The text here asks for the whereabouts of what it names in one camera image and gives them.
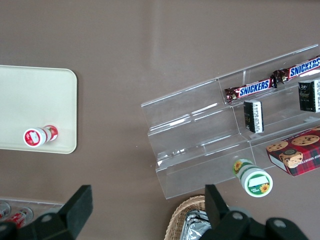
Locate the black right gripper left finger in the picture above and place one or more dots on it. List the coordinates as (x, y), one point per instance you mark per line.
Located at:
(72, 215)

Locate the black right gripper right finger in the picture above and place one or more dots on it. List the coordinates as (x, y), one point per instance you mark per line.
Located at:
(220, 217)

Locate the aluminium foil tray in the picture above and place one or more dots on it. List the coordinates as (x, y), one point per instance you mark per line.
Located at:
(196, 225)

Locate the light wicker basket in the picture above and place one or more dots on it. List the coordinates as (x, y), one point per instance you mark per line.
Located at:
(180, 215)

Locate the beige plastic tray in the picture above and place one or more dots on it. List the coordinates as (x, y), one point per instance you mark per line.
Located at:
(37, 100)

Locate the clear acrylic bottle rack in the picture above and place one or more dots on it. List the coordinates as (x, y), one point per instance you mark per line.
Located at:
(51, 207)

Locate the green sunflower yogurt cup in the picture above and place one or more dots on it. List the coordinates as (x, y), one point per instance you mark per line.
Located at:
(257, 183)

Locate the red strawberry yogurt cup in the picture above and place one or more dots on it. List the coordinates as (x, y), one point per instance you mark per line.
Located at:
(33, 137)

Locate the red tartan cookie box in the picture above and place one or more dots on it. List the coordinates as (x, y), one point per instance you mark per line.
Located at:
(300, 155)

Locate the clear acrylic stepped snack shelf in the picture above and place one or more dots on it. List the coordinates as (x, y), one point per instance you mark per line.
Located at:
(190, 117)

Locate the small black chocolate box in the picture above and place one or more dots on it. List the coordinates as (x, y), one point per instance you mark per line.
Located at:
(253, 116)
(308, 96)

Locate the Snickers chocolate bar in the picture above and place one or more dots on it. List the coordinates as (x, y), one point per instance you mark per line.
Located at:
(300, 70)
(252, 88)

